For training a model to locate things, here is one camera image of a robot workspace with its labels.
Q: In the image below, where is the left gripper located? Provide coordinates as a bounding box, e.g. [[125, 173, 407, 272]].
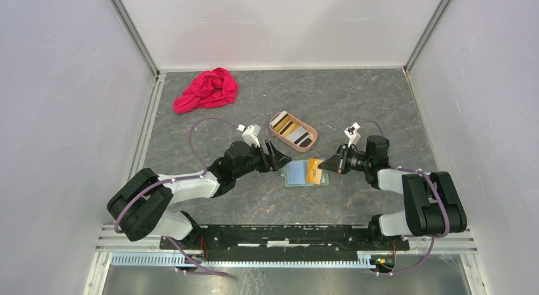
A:
[[234, 139, 292, 179]]

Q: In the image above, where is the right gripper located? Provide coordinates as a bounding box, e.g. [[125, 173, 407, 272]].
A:
[[318, 143, 371, 174]]

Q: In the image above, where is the green card holder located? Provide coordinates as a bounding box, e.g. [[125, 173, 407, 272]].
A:
[[280, 158, 329, 188]]

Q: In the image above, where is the pink oval tray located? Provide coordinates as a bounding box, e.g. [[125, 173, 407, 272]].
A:
[[269, 111, 318, 153]]

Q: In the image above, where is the gold card black stripe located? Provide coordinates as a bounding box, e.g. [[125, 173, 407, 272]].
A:
[[274, 115, 299, 137]]

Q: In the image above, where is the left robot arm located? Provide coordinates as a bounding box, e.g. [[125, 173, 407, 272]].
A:
[[107, 141, 292, 249]]

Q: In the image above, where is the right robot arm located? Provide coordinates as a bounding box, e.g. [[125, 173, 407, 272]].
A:
[[319, 135, 467, 249]]

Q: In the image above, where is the silver card in tray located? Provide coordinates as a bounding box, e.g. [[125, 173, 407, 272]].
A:
[[287, 128, 312, 148]]

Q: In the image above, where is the red crumpled cloth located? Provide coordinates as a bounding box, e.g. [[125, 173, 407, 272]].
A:
[[172, 67, 239, 114]]

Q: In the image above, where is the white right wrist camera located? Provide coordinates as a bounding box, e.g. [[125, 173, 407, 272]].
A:
[[344, 122, 361, 148]]

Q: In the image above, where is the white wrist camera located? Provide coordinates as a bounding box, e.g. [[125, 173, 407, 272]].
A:
[[237, 124, 261, 148], [344, 122, 361, 148]]

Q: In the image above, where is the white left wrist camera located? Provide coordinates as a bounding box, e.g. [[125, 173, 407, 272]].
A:
[[237, 124, 261, 148]]

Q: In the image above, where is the white slotted cable duct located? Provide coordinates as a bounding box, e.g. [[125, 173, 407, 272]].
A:
[[110, 251, 390, 270]]

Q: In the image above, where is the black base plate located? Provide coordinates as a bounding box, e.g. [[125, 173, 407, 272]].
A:
[[179, 224, 410, 262]]

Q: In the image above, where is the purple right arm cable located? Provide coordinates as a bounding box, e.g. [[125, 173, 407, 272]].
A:
[[362, 120, 451, 277]]

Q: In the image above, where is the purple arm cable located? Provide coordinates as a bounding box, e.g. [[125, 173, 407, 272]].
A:
[[362, 120, 451, 277], [114, 118, 243, 278]]

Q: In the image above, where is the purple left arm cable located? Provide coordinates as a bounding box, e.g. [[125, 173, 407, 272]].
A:
[[114, 118, 243, 278]]

